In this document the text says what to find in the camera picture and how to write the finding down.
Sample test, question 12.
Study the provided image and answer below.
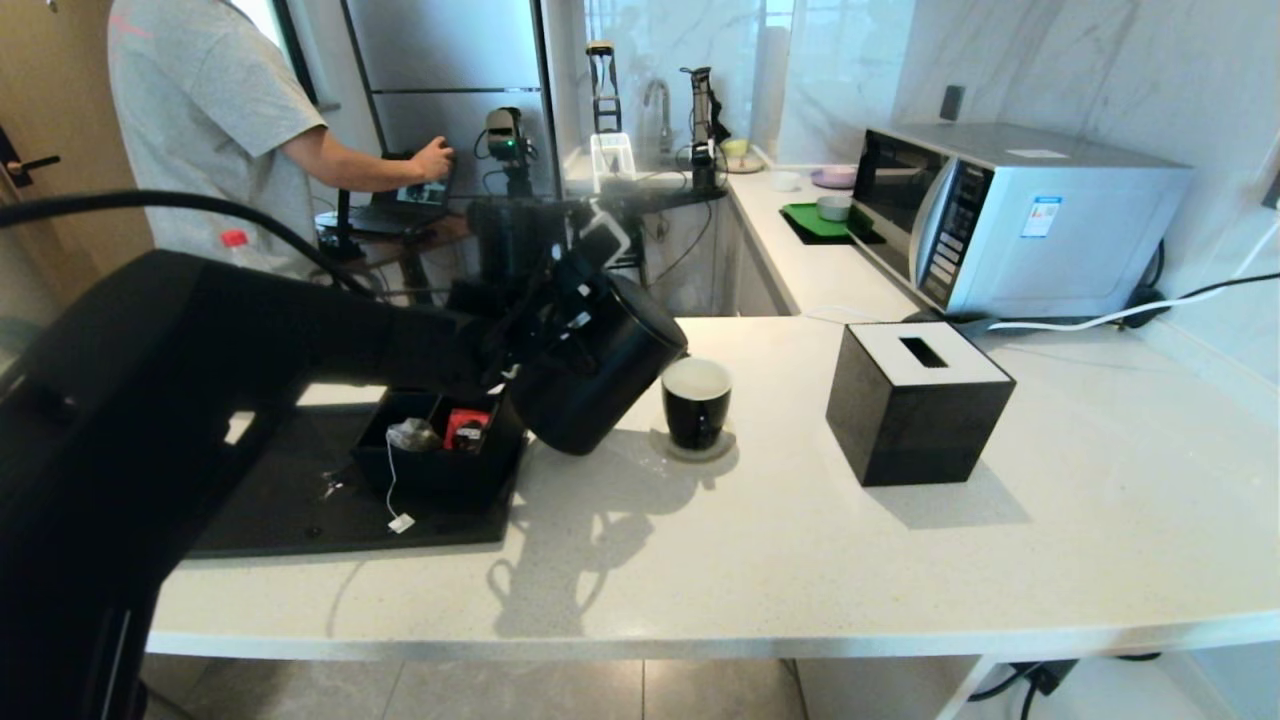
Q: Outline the black electric kettle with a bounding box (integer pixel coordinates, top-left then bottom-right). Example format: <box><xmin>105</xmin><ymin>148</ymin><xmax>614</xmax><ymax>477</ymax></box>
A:
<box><xmin>510</xmin><ymin>272</ymin><xmax>689</xmax><ymax>457</ymax></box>

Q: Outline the red packet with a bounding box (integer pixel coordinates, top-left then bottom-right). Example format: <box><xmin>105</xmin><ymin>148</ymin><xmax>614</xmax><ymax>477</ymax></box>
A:
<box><xmin>445</xmin><ymin>408</ymin><xmax>493</xmax><ymax>453</ymax></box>

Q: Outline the brown wooden desk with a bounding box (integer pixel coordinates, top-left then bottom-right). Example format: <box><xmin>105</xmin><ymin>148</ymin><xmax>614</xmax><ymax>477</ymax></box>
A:
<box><xmin>315</xmin><ymin>210</ymin><xmax>481</xmax><ymax>306</ymax></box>

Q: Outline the black cup white inside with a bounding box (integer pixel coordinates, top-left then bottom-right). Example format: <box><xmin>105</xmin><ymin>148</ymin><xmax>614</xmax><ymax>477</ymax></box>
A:
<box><xmin>661</xmin><ymin>358</ymin><xmax>734</xmax><ymax>451</ymax></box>

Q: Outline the black compartment organizer box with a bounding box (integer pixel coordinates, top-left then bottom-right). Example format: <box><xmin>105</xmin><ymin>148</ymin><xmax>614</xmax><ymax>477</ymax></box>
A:
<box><xmin>350</xmin><ymin>390</ymin><xmax>529</xmax><ymax>506</ymax></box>

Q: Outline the black laptop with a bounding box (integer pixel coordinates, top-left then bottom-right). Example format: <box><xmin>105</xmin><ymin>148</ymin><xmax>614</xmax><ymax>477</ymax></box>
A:
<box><xmin>355</xmin><ymin>165</ymin><xmax>451</xmax><ymax>231</ymax></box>

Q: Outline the round clear coaster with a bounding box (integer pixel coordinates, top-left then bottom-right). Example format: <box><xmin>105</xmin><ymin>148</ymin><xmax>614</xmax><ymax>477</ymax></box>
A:
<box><xmin>651</xmin><ymin>415</ymin><xmax>738</xmax><ymax>464</ymax></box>

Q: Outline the chrome faucet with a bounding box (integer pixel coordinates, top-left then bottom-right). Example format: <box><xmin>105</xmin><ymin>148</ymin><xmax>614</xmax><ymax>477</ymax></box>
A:
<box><xmin>643</xmin><ymin>81</ymin><xmax>676</xmax><ymax>156</ymax></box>

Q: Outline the green tray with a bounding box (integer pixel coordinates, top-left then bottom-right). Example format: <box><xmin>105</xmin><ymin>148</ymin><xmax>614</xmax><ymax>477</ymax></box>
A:
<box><xmin>780</xmin><ymin>204</ymin><xmax>886</xmax><ymax>248</ymax></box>

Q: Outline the black serving tray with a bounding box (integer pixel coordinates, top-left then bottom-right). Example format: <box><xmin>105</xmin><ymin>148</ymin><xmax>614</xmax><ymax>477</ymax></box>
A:
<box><xmin>190</xmin><ymin>405</ymin><xmax>526</xmax><ymax>558</ymax></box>

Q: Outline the steel refrigerator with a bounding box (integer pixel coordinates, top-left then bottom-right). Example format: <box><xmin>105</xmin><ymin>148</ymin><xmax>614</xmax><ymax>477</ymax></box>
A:
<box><xmin>340</xmin><ymin>0</ymin><xmax>576</xmax><ymax>321</ymax></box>

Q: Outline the black tissue box white lid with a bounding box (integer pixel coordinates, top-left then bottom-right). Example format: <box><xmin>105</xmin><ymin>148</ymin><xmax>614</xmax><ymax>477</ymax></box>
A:
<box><xmin>826</xmin><ymin>322</ymin><xmax>1016</xmax><ymax>488</ymax></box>

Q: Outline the person in grey t-shirt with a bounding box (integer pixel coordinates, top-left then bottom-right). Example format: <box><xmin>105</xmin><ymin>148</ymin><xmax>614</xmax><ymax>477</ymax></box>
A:
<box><xmin>107</xmin><ymin>0</ymin><xmax>456</xmax><ymax>281</ymax></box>

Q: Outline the window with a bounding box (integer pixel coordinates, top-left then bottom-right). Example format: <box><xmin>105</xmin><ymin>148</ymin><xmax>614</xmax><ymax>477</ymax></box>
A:
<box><xmin>235</xmin><ymin>0</ymin><xmax>321</xmax><ymax>106</ymax></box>

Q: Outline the silver microwave oven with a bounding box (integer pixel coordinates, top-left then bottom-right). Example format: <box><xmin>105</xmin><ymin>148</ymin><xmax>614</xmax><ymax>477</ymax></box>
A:
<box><xmin>846</xmin><ymin>124</ymin><xmax>1193</xmax><ymax>321</ymax></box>

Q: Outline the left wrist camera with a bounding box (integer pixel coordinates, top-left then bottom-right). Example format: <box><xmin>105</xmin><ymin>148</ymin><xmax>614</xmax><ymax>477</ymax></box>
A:
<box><xmin>468</xmin><ymin>195</ymin><xmax>633</xmax><ymax>296</ymax></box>

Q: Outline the grey tea bag with string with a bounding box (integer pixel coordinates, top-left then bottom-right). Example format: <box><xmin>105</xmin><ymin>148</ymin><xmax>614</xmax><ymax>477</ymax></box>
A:
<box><xmin>385</xmin><ymin>418</ymin><xmax>446</xmax><ymax>534</ymax></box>

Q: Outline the white wire rack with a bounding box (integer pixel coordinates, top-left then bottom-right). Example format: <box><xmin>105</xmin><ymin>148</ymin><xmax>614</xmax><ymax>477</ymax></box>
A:
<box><xmin>590</xmin><ymin>135</ymin><xmax>638</xmax><ymax>197</ymax></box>

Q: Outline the black camera with green light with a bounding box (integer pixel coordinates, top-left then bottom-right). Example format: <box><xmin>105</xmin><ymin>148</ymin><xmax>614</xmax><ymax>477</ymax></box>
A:
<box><xmin>485</xmin><ymin>108</ymin><xmax>541</xmax><ymax>201</ymax></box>

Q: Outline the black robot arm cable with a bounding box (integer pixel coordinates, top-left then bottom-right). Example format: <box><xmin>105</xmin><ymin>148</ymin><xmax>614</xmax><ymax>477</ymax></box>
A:
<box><xmin>0</xmin><ymin>190</ymin><xmax>373</xmax><ymax>297</ymax></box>

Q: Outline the black door handle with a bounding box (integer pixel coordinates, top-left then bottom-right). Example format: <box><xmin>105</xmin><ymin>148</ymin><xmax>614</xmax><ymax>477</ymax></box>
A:
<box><xmin>0</xmin><ymin>128</ymin><xmax>63</xmax><ymax>187</ymax></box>

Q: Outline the white power cable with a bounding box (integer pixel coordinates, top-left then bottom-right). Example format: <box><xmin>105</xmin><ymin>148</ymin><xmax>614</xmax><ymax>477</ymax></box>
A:
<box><xmin>985</xmin><ymin>225</ymin><xmax>1280</xmax><ymax>336</ymax></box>

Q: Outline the black power cable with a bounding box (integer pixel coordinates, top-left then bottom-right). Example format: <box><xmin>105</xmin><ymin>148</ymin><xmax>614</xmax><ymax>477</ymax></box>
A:
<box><xmin>1120</xmin><ymin>240</ymin><xmax>1280</xmax><ymax>321</ymax></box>

